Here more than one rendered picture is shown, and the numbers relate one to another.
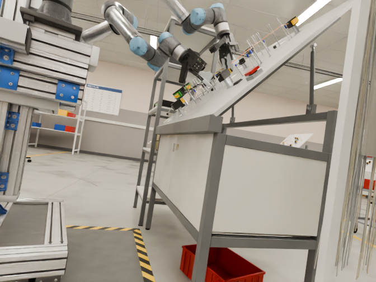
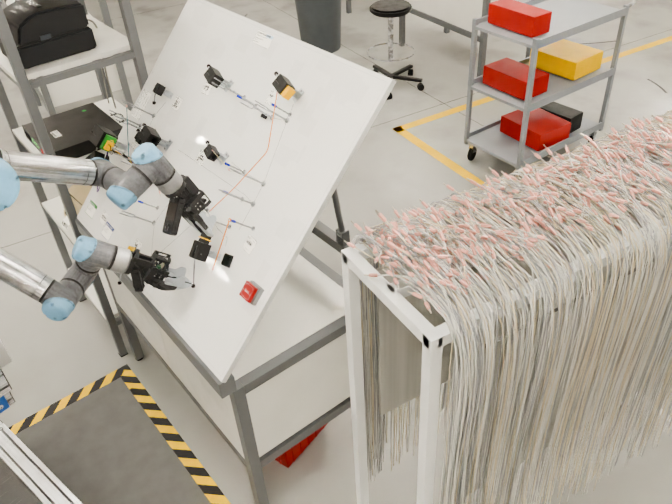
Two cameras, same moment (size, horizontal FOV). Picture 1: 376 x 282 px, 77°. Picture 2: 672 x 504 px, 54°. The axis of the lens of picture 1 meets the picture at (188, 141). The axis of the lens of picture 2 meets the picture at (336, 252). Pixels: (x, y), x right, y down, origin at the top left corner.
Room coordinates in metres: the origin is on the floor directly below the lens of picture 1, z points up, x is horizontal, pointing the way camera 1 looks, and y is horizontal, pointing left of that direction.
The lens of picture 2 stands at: (-0.47, -0.01, 2.37)
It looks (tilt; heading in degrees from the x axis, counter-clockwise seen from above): 38 degrees down; 341
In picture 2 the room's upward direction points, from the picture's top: 4 degrees counter-clockwise
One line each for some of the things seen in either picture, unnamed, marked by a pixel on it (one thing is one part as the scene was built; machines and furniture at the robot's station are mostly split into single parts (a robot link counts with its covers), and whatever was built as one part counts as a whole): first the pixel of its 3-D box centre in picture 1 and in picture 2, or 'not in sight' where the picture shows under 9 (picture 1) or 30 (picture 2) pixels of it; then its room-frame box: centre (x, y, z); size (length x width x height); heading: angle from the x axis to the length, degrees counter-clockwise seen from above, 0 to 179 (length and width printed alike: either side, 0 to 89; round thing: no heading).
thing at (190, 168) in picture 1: (186, 172); (197, 376); (1.22, -0.02, 0.60); 0.55 x 0.03 x 0.39; 18
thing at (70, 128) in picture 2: (172, 108); (73, 133); (2.35, 0.20, 1.09); 0.35 x 0.33 x 0.07; 18
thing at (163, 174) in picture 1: (164, 161); (133, 299); (1.74, 0.14, 0.60); 0.55 x 0.02 x 0.39; 18
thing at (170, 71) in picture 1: (174, 126); (92, 157); (2.42, 0.16, 0.93); 0.61 x 0.51 x 1.85; 18
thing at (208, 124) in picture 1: (176, 128); (144, 292); (1.47, 0.08, 0.83); 1.18 x 0.06 x 0.06; 18
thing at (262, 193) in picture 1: (217, 172); (229, 300); (1.57, -0.22, 0.60); 1.17 x 0.58 x 0.40; 18
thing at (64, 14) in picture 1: (55, 16); not in sight; (1.05, 0.67, 1.21); 0.15 x 0.15 x 0.10
